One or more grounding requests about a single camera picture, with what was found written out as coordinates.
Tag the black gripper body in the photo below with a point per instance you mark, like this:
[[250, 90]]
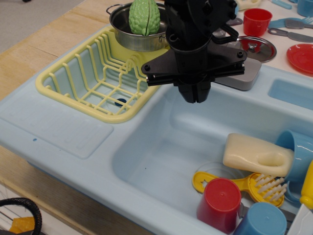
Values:
[[175, 66]]

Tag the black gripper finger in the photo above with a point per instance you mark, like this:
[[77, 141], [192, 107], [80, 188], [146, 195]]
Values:
[[187, 92], [203, 90]]

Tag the grey toy faucet with lever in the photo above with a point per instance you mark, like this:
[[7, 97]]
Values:
[[233, 67]]

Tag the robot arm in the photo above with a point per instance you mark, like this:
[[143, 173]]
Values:
[[197, 32]]

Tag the steel pot lid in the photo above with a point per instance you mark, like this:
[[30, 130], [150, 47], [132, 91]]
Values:
[[257, 48]]

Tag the cream toy bottle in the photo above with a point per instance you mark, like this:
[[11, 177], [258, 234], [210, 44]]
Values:
[[252, 154]]

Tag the green toy vegetable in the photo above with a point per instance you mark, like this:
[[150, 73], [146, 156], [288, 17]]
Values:
[[144, 17]]

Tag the red cup on table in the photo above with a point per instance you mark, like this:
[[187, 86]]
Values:
[[256, 21]]

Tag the steel pot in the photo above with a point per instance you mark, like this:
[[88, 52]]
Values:
[[119, 19]]

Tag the light blue toy sink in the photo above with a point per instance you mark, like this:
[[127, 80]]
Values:
[[86, 171]]

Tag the yellow dish rack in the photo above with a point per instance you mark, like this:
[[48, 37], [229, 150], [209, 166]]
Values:
[[100, 78]]

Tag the red plate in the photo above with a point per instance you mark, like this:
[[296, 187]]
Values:
[[300, 57]]

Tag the grey toy knife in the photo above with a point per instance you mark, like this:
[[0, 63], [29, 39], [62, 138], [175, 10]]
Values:
[[291, 35]]

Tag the grey toy spatula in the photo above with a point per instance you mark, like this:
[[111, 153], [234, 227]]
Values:
[[298, 24]]

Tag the blue cup lying sideways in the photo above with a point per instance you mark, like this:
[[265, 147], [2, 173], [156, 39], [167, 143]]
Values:
[[302, 147]]

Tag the red cup in sink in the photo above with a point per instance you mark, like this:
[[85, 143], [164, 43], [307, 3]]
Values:
[[219, 205]]

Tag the yellow dish brush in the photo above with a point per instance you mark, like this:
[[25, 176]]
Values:
[[261, 188]]

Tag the blue cup on table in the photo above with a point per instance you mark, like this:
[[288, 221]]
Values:
[[305, 8]]

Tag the blue cup front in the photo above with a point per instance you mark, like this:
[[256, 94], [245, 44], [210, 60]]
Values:
[[262, 219]]

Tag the yellow toy bottle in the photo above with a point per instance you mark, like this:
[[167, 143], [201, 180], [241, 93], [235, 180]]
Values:
[[307, 189]]

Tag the white object corner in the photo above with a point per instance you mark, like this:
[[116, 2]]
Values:
[[303, 222]]

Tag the orange object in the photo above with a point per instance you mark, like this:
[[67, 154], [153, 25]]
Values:
[[22, 224]]

